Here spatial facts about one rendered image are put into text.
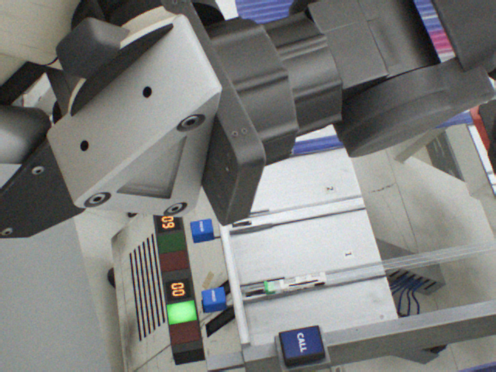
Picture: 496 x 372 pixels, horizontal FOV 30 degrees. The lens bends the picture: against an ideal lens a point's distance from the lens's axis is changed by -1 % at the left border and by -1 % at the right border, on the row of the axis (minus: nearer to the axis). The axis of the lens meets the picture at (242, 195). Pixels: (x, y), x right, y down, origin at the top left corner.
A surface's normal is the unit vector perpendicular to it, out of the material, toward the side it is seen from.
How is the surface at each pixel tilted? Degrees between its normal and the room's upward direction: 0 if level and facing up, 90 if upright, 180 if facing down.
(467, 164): 90
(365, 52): 39
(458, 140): 90
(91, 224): 0
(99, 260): 0
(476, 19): 68
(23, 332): 0
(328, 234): 45
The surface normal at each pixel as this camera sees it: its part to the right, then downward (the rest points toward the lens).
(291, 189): -0.07, -0.58
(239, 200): 0.41, 0.84
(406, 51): 0.26, -0.24
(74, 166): -0.55, -0.07
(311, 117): 0.43, 0.72
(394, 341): 0.17, 0.79
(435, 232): 0.64, -0.54
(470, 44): -0.27, -0.03
